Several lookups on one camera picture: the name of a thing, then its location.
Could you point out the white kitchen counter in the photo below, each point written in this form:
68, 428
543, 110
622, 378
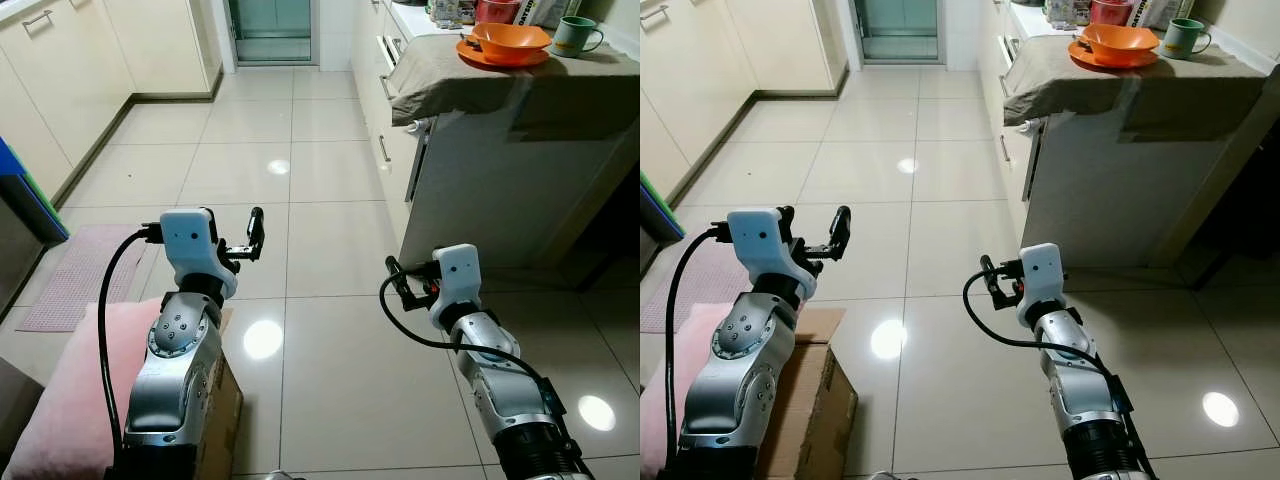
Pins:
990, 100
370, 100

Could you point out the white oat milk carton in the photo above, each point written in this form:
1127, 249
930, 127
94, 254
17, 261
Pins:
530, 12
1148, 12

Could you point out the orange plastic plate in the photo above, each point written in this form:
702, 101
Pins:
1085, 58
475, 57

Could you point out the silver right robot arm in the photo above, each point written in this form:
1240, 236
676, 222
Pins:
1085, 400
500, 385

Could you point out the pink floor mat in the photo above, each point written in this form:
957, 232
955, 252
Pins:
80, 275
700, 290

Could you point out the white floor cabinet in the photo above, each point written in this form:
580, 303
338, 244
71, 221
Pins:
1110, 190
500, 190

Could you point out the brown cardboard box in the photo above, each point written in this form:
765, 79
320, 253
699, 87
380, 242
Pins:
815, 400
225, 410

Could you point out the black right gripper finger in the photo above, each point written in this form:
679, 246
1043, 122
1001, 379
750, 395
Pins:
995, 295
404, 298
393, 270
986, 268

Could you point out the orange plastic bowl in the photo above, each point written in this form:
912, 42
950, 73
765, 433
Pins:
510, 40
1118, 40

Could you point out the cream wall cabinets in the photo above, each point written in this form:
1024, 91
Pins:
90, 60
720, 60

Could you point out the white plastic tube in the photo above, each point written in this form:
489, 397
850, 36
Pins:
1031, 126
420, 126

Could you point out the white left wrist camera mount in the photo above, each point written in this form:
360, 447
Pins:
758, 240
190, 240

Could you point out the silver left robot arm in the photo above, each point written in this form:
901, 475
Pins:
180, 375
735, 380

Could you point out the red plastic cup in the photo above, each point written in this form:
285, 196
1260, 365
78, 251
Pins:
1110, 10
498, 10

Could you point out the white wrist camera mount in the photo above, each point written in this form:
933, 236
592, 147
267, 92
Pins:
1042, 272
190, 240
758, 240
458, 275

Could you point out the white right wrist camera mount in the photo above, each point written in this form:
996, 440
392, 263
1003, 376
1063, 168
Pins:
458, 275
1042, 272

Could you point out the green mug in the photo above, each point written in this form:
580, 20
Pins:
570, 38
1180, 40

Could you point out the grey-brown cloth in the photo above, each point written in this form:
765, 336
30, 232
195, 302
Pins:
450, 85
1070, 85

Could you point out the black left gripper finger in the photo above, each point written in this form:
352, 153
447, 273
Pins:
844, 232
789, 220
257, 232
210, 220

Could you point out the blue edged panel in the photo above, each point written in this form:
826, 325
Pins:
25, 190
655, 205

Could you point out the glass door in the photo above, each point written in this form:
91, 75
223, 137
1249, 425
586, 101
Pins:
270, 30
897, 30

